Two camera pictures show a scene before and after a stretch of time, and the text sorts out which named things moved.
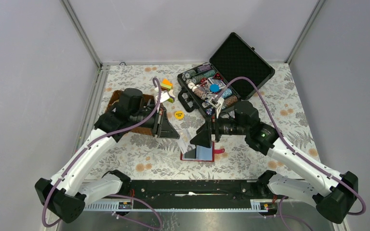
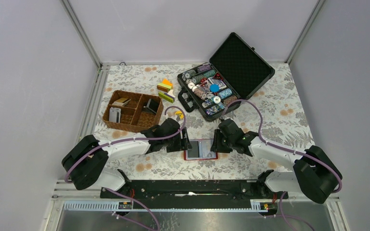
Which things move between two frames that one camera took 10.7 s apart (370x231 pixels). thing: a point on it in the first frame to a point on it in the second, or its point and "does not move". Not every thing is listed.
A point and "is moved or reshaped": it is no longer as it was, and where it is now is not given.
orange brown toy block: [166, 85] does not move
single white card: [185, 142] is moved or reshaped
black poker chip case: [235, 71] does not move
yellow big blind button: [179, 115] does not move
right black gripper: [211, 127] to [217, 146]
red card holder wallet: [201, 153] does not move
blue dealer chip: [214, 87] does not move
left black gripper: [162, 127] to [182, 144]
